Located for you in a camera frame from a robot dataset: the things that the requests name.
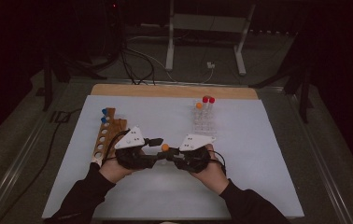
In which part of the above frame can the right hand-held gripper black cable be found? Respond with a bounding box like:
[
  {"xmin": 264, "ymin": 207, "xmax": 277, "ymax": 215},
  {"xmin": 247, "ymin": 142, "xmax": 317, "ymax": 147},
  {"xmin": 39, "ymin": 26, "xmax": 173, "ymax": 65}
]
[{"xmin": 209, "ymin": 149, "xmax": 228, "ymax": 175}]

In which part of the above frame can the clear plastic test tube rack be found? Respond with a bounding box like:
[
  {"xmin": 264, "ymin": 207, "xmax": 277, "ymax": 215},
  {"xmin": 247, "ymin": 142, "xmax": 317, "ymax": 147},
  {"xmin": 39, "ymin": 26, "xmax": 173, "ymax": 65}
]
[{"xmin": 191, "ymin": 98, "xmax": 217, "ymax": 136}]

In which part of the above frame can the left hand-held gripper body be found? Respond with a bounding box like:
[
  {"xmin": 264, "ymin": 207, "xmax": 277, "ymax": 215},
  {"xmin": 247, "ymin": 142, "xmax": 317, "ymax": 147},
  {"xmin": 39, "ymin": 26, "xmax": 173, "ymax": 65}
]
[{"xmin": 114, "ymin": 125, "xmax": 160, "ymax": 171}]

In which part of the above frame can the grey metal stand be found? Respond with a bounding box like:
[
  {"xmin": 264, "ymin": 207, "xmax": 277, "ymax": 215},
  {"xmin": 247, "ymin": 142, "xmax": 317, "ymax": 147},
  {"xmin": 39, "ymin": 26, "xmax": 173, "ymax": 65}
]
[{"xmin": 164, "ymin": 0, "xmax": 257, "ymax": 77}]

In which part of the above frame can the black tripod stand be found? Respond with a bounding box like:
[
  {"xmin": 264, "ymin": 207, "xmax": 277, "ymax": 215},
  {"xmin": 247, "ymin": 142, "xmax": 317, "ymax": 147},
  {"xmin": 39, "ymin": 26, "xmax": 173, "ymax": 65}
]
[
  {"xmin": 41, "ymin": 50, "xmax": 107, "ymax": 112},
  {"xmin": 248, "ymin": 31, "xmax": 316, "ymax": 124}
]

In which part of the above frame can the red capped test tube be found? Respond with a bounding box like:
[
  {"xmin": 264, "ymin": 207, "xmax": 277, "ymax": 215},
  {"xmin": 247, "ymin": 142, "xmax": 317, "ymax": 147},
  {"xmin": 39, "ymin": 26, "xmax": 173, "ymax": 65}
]
[
  {"xmin": 201, "ymin": 95, "xmax": 210, "ymax": 116},
  {"xmin": 208, "ymin": 96, "xmax": 217, "ymax": 116}
]

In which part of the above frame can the thin black floor cable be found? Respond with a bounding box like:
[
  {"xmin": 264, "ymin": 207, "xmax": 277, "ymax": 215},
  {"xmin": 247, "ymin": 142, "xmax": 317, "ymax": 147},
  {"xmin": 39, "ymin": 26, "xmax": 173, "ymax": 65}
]
[{"xmin": 0, "ymin": 106, "xmax": 84, "ymax": 224}]

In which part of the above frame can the white cable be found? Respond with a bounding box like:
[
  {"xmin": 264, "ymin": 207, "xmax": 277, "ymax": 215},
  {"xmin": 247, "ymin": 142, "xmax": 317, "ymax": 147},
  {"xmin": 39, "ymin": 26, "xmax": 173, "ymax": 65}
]
[{"xmin": 126, "ymin": 35, "xmax": 216, "ymax": 86}]

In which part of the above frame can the left hand-held gripper black cable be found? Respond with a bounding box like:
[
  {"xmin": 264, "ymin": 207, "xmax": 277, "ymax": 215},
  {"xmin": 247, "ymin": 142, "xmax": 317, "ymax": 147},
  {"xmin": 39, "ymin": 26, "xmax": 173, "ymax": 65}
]
[{"xmin": 103, "ymin": 128, "xmax": 133, "ymax": 163}]

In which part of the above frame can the hand-held gripper black cable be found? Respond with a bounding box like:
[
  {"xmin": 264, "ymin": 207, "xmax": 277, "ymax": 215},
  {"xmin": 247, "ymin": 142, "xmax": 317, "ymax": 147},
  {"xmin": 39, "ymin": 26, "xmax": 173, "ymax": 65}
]
[
  {"xmin": 209, "ymin": 149, "xmax": 228, "ymax": 175},
  {"xmin": 103, "ymin": 128, "xmax": 133, "ymax": 163}
]

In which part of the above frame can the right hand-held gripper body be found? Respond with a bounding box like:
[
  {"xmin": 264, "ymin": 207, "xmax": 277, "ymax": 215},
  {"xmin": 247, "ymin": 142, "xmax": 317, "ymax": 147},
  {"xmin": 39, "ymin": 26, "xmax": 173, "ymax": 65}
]
[{"xmin": 174, "ymin": 133, "xmax": 217, "ymax": 174}]

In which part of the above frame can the white board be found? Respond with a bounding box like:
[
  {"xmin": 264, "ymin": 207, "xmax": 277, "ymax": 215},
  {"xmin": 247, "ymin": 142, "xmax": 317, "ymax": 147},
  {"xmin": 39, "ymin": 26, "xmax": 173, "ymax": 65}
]
[{"xmin": 41, "ymin": 94, "xmax": 305, "ymax": 220}]

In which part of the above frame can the person's right hand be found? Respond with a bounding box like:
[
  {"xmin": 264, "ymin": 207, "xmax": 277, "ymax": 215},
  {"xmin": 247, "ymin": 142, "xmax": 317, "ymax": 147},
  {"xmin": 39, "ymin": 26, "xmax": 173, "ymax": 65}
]
[{"xmin": 190, "ymin": 143, "xmax": 231, "ymax": 196}]

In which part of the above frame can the wooden test tube rack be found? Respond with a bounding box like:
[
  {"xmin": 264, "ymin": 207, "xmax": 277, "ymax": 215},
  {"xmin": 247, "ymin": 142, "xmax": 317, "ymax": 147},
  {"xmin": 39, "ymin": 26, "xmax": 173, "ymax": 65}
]
[{"xmin": 92, "ymin": 106, "xmax": 128, "ymax": 166}]

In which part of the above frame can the person's left hand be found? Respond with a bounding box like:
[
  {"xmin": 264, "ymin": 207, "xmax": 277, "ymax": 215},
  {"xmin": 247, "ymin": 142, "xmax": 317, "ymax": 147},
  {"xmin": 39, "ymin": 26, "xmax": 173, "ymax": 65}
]
[{"xmin": 99, "ymin": 149, "xmax": 145, "ymax": 185}]

